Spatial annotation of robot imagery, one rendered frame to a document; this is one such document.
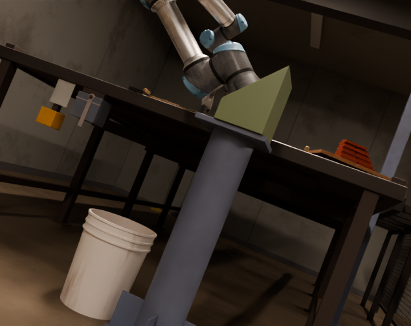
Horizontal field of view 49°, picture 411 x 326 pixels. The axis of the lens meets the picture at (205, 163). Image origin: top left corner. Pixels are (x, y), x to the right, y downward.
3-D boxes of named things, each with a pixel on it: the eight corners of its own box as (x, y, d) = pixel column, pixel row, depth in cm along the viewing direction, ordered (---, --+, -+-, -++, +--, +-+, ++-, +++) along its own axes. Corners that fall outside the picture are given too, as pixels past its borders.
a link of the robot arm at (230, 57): (246, 64, 166) (232, 33, 169) (217, 83, 172) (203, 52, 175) (258, 71, 177) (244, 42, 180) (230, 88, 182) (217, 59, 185)
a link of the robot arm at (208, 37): (215, 21, 204) (228, 32, 213) (195, 34, 209) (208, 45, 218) (220, 33, 201) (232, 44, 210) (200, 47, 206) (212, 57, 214)
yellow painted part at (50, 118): (50, 127, 213) (69, 81, 214) (35, 121, 215) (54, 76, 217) (59, 130, 220) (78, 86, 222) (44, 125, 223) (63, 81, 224)
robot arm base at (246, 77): (270, 83, 165) (259, 60, 167) (231, 98, 164) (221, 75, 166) (266, 98, 179) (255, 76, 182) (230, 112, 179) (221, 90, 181)
